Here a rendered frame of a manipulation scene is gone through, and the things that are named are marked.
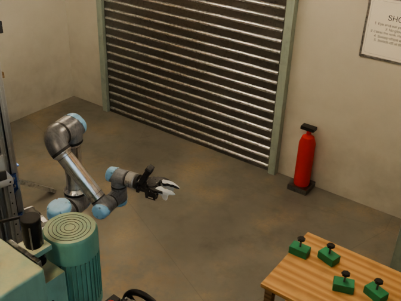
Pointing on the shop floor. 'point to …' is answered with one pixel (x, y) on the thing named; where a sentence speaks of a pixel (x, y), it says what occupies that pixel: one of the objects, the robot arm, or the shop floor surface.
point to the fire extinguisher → (304, 162)
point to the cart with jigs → (330, 275)
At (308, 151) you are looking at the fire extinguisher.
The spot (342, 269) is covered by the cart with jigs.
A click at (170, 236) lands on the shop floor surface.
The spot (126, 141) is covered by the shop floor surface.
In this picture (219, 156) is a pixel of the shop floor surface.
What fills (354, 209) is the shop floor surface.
